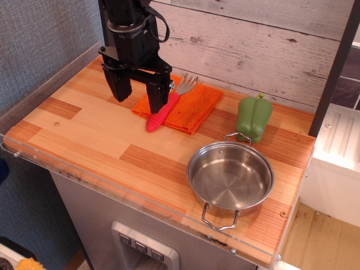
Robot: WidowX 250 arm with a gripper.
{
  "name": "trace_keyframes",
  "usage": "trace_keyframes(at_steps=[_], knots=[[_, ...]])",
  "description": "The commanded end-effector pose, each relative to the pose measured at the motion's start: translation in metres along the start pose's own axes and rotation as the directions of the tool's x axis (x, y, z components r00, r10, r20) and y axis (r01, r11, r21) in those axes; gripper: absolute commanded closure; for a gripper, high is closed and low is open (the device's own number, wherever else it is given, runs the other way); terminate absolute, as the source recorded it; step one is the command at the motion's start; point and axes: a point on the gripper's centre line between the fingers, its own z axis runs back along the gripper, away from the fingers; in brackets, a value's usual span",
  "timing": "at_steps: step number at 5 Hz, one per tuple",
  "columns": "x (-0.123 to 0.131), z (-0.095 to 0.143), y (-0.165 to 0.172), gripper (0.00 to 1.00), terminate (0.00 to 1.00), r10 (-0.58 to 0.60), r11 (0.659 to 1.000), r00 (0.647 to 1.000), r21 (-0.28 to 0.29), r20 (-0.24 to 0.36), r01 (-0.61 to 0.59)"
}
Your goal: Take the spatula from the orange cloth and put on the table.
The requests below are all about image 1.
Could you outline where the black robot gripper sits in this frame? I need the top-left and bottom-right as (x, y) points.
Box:
(99, 16), (172, 114)

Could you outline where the red handled metal fork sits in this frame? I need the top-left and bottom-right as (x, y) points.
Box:
(146, 74), (199, 132)

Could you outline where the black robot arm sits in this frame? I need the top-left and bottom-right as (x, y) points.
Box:
(99, 1), (173, 114)

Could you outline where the orange folded cloth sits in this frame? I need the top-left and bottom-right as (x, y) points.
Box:
(132, 83), (223, 134)

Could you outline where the green toy bell pepper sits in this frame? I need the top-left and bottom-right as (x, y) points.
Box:
(235, 93), (273, 143)

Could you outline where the stainless steel pot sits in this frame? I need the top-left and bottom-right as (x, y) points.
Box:
(187, 132), (275, 231)

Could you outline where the grey toy fridge cabinet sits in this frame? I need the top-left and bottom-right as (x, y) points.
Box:
(51, 172), (257, 269)

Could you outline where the ice dispenser panel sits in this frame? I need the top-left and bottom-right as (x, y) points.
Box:
(111, 221), (180, 269)

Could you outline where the clear acrylic edge guard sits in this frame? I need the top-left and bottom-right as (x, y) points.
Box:
(1, 135), (281, 269)

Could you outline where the yellow object bottom left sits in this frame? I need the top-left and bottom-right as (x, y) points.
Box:
(15, 258), (44, 270)

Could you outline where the white toy sink unit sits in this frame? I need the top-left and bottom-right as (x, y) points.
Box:
(300, 104), (359, 226)

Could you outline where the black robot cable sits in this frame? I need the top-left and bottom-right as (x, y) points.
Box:
(145, 5), (171, 44)

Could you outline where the dark grey right post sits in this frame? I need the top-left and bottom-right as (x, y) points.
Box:
(308, 0), (359, 137)

